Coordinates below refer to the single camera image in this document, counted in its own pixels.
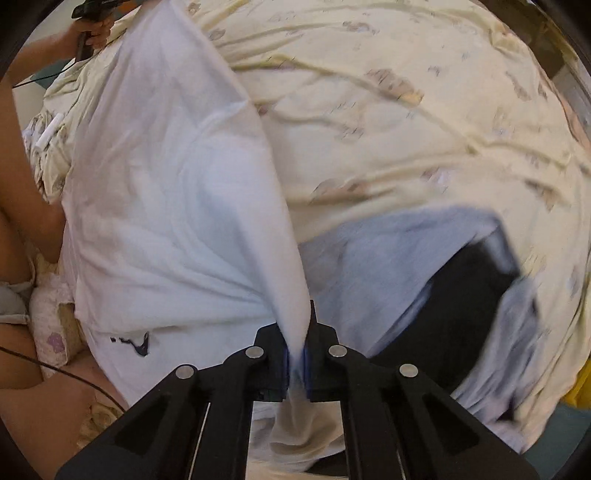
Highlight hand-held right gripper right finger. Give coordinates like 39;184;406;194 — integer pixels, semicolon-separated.
302;300;539;480

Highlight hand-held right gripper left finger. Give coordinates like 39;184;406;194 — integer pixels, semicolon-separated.
55;323;291;480

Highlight light blue shirt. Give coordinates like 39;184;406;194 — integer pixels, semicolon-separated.
299;207;542;454

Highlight black and white shirt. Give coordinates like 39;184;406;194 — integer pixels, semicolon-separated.
368;220;523;398

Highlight white printed t-shirt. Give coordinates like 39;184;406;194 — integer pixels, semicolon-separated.
60;0;348;476

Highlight person's left forearm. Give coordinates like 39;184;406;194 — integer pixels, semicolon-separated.
7;32;77;86

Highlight person's left hand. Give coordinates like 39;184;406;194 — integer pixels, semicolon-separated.
68;17;115;50

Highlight person's bare leg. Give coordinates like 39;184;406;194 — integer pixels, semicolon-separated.
0;76;68;287
0;323;129;480

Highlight floral frilled pillow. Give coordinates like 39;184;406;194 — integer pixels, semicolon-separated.
27;271;89;371

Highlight teal headboard with orange stripe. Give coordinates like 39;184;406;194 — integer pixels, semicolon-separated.
531;397;591;464

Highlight cream printed blanket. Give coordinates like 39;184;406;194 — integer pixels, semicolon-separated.
23;0;591;462

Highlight grey shorts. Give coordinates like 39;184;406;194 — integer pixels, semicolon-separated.
0;277;37;326

